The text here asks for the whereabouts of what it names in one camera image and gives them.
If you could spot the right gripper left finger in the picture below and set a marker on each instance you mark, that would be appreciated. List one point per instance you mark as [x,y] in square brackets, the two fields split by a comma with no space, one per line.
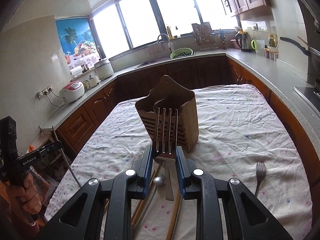
[102,209]

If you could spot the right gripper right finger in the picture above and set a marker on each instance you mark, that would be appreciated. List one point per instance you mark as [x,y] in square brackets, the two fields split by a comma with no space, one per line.
[225,207]

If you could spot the dark metal chopstick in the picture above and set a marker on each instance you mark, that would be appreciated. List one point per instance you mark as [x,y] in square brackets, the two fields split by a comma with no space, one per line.
[66,159]

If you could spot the left hand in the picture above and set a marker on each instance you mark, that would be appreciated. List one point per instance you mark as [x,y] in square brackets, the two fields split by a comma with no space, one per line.
[24,198]

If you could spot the wooden chopstick pair left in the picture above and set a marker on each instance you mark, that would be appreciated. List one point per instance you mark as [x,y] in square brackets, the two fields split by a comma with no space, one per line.
[140,206]

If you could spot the steel spoon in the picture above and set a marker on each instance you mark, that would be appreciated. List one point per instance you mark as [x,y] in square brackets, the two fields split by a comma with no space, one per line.
[157,181]

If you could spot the white dotted tablecloth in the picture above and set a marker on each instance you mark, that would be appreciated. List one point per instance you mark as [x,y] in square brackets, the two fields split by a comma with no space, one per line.
[237,129]

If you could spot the wooden utensil holder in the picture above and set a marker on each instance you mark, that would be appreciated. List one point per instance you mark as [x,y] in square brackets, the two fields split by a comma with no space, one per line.
[179,104]

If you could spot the white red rice cooker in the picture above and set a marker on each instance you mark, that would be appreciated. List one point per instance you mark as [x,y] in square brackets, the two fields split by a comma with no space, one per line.
[72,91]

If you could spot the small white pot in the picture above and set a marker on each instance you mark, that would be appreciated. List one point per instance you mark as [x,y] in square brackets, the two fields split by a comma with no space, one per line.
[93,81]

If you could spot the lower wooden cabinets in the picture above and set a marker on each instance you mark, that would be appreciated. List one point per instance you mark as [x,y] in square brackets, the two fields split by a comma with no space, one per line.
[192,73]

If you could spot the white cylindrical cooker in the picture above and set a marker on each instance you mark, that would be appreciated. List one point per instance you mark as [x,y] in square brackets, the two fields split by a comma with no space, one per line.
[104,69]

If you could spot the green colander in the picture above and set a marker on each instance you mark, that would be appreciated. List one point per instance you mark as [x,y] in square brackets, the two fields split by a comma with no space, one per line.
[182,52]

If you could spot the tropical fruit poster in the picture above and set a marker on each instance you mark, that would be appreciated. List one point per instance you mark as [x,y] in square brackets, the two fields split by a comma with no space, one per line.
[77,42]

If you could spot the chrome faucet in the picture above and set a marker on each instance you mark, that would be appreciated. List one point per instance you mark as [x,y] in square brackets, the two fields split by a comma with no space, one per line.
[166,38]

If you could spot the wooden knife rack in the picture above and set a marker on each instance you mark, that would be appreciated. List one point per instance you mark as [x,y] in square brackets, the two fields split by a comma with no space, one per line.
[204,36]

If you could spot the spice jar rack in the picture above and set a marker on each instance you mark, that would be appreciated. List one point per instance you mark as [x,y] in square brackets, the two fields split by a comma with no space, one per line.
[271,53]

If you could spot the steel electric kettle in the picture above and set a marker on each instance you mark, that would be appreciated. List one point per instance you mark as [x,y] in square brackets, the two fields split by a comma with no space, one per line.
[243,40]

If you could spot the yellow oil bottle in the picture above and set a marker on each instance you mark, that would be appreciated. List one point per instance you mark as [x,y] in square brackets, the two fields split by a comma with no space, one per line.
[169,33]

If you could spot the black wok pan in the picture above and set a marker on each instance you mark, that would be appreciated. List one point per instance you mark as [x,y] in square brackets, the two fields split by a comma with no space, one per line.
[301,61]

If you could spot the wall power socket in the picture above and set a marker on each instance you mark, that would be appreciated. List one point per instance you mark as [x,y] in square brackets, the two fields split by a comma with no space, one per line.
[45,91]

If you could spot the green handled plastic jug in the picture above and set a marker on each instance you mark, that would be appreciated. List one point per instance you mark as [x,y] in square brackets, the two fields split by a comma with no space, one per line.
[258,46]

